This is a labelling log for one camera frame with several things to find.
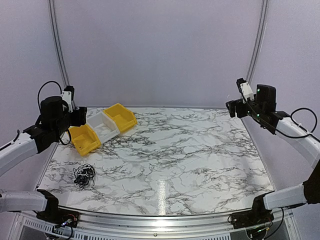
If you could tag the right corner aluminium post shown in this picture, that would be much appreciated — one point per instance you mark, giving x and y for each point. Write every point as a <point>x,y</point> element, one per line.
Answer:
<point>258,40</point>

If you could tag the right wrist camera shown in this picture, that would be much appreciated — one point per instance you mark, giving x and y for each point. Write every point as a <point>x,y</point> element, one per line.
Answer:
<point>245,90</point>

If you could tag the aluminium front rail frame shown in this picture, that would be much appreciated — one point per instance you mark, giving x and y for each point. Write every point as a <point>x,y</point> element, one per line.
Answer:
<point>105,226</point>

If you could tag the yellow bin near left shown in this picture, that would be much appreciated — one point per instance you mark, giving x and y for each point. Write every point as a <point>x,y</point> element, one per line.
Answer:
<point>84,139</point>

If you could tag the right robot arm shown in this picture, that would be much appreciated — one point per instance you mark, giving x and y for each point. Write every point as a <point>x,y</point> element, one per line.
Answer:
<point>261,107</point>

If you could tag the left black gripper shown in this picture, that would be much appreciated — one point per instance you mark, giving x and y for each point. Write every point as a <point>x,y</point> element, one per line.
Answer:
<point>79,116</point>

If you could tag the white translucent bin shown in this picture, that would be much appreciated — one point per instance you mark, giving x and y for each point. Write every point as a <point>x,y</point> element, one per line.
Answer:
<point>104,127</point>

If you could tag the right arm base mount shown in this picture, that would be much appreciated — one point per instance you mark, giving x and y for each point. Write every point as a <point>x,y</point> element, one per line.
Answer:
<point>257,215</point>

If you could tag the corner aluminium post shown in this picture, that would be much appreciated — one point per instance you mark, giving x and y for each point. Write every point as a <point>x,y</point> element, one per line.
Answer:
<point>258,40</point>
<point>57,42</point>

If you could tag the left corner aluminium post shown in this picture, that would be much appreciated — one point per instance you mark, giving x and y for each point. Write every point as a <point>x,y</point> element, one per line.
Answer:
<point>57,42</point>

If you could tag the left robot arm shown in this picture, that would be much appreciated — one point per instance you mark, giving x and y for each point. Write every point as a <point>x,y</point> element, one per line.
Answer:
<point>56,116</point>

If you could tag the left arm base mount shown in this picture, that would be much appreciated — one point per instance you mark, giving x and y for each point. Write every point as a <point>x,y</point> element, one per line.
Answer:
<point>53,213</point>

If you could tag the yellow bin far right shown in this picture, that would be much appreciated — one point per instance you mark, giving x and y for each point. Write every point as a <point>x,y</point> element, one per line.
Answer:
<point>122,116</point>

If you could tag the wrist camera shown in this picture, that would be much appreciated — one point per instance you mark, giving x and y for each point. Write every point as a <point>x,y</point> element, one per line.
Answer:
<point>245,90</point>
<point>68,97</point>

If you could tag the yellow bin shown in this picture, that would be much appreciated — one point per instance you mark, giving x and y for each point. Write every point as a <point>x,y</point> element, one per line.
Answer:
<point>84,139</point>
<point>122,116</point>

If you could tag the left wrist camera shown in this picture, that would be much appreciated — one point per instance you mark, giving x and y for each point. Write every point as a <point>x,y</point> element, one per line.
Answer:
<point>68,97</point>

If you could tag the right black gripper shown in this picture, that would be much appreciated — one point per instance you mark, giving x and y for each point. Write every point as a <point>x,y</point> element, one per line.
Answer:
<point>232,108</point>

